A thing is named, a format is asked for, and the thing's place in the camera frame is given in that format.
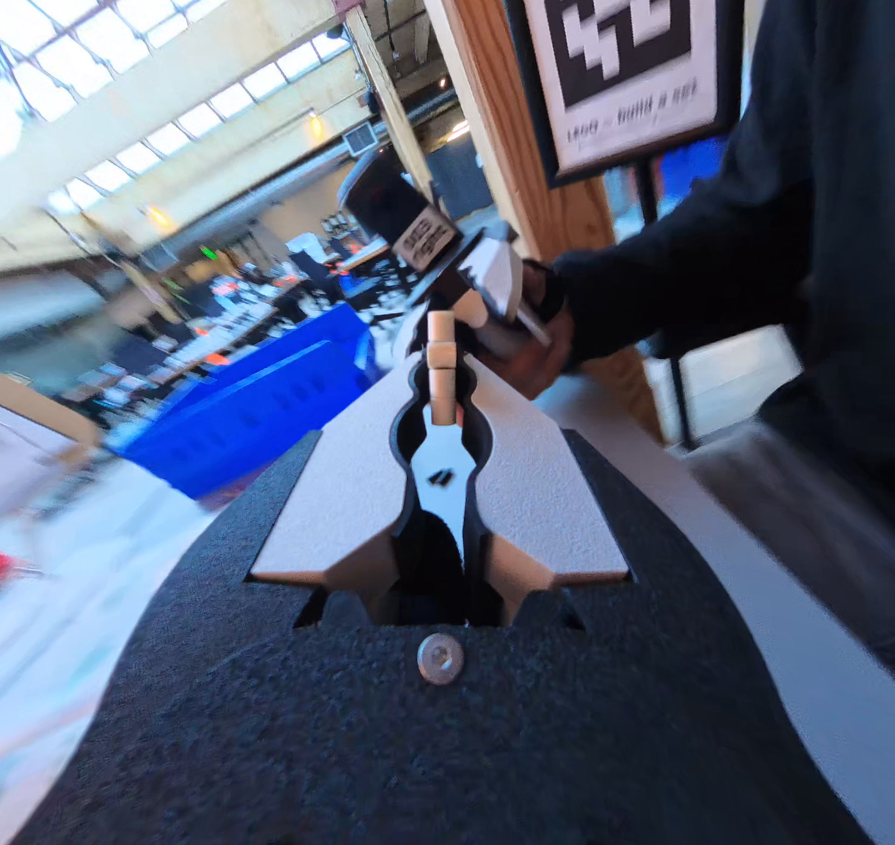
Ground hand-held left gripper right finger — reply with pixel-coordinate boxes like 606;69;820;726
458;354;632;628

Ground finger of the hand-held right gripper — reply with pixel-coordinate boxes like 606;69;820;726
454;228;555;348

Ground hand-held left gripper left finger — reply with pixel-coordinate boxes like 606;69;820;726
250;354;427;625

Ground person's right forearm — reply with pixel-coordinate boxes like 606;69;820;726
552;180;812;370

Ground person's right hand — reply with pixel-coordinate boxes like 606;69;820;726
482;313;581;402

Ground blue plastic bin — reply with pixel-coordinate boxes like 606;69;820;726
105;303;382;503

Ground black framed tag sign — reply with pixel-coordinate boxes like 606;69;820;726
493;0;745;190

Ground person's grey trousers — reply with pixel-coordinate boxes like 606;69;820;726
688;422;895;667

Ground person's upper body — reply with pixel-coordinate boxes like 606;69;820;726
727;0;895;468

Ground wooden post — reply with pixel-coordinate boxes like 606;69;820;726
406;0;665;443

